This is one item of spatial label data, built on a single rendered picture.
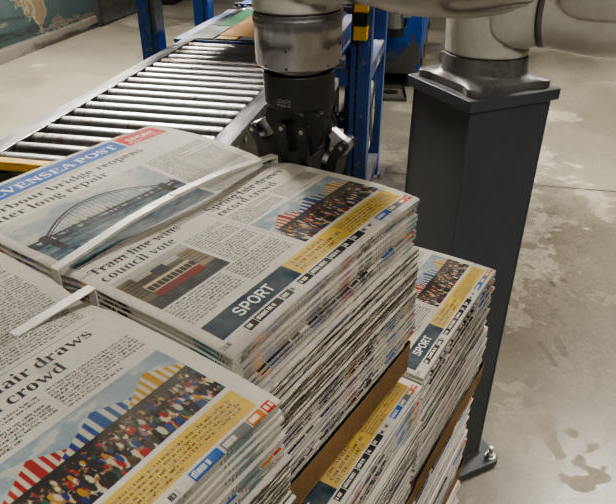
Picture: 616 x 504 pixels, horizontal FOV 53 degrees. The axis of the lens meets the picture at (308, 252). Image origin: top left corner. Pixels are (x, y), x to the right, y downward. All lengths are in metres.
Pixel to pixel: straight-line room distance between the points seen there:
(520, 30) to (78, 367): 0.93
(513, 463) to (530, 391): 0.30
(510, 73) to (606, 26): 0.18
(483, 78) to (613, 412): 1.19
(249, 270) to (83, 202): 0.21
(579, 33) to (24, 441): 0.98
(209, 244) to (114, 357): 0.15
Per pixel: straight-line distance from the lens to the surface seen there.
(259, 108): 1.72
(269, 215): 0.57
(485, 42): 1.17
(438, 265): 0.95
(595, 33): 1.11
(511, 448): 1.85
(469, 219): 1.25
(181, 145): 0.73
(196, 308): 0.45
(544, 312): 2.38
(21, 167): 1.44
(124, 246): 0.54
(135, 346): 0.43
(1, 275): 0.54
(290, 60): 0.62
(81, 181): 0.67
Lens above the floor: 1.32
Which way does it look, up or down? 31 degrees down
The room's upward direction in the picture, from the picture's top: straight up
